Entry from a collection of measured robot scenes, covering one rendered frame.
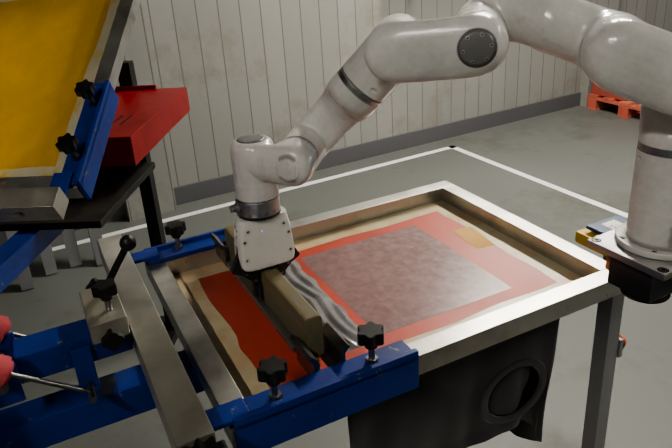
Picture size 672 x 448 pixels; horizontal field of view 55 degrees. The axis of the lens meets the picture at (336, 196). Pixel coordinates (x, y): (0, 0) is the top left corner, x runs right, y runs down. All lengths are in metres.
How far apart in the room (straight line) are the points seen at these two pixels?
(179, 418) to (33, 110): 1.03
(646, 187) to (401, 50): 0.42
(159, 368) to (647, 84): 0.77
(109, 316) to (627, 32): 0.85
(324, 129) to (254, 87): 3.22
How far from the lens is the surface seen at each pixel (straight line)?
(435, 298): 1.25
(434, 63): 0.89
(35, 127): 1.69
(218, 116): 4.27
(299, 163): 1.02
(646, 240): 1.07
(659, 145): 1.02
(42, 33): 1.95
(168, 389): 0.96
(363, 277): 1.32
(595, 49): 0.89
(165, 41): 4.10
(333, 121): 1.10
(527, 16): 0.96
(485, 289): 1.29
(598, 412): 1.80
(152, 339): 1.07
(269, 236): 1.13
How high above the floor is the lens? 1.62
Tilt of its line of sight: 23 degrees down
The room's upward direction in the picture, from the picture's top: 4 degrees counter-clockwise
